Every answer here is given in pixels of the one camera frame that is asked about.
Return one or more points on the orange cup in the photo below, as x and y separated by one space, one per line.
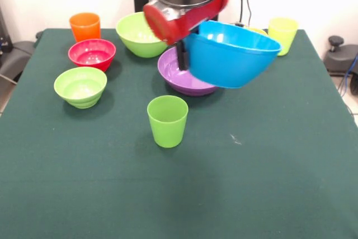
258 30

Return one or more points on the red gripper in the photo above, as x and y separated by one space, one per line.
179 23

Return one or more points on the lime yellow cup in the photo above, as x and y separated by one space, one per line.
285 32

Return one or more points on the purple bowl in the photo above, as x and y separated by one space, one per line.
173 74

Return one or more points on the small green bowl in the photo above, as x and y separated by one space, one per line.
81 93

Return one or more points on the grey caster base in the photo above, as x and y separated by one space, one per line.
14 60

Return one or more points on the green cup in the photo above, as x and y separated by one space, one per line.
167 130

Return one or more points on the red-orange cup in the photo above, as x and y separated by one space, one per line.
85 29

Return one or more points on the large green bowl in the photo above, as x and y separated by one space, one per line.
134 43

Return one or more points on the black caster base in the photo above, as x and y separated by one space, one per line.
342 57

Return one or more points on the dark green table cloth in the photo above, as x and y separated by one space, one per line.
179 180

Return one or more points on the pink bowl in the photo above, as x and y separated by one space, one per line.
92 57

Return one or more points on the blue bowl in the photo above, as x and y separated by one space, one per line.
229 62

